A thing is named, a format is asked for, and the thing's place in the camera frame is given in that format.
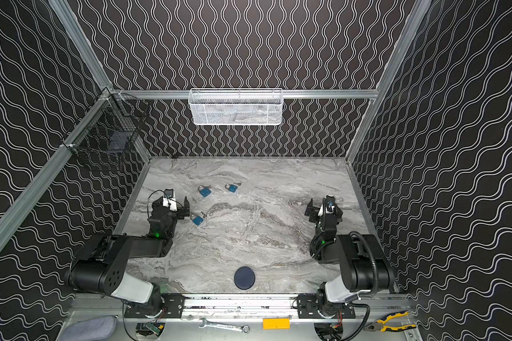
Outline dark round disc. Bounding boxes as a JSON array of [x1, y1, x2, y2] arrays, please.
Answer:
[[234, 267, 255, 291]]

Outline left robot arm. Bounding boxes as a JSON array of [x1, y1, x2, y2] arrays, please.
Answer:
[[65, 189, 190, 316]]

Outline white wire basket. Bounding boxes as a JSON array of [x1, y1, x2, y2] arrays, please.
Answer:
[[188, 88, 284, 126]]

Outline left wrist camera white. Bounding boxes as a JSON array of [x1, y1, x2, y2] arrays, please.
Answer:
[[162, 188, 181, 212]]

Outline grey cloth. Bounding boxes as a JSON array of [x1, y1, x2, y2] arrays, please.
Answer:
[[58, 316, 117, 341]]

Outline yellow handled pliers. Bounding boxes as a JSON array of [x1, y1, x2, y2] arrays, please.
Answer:
[[364, 311, 417, 332]]

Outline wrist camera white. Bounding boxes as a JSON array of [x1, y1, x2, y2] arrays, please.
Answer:
[[318, 196, 336, 216], [162, 188, 181, 212]]

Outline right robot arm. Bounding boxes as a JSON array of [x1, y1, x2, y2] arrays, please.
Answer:
[[304, 196, 395, 318]]

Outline yellow label block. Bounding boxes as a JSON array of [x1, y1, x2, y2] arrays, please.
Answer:
[[263, 318, 290, 330]]

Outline steel wrench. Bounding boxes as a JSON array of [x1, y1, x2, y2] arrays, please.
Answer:
[[199, 318, 250, 334]]

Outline blue padlock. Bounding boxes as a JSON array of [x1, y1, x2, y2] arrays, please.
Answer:
[[190, 213, 205, 226], [198, 186, 212, 197], [225, 183, 242, 193]]

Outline black wire basket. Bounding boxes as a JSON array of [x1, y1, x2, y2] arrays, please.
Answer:
[[68, 94, 149, 173]]

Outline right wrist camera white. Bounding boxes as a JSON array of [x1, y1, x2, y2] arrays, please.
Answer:
[[318, 196, 336, 216]]

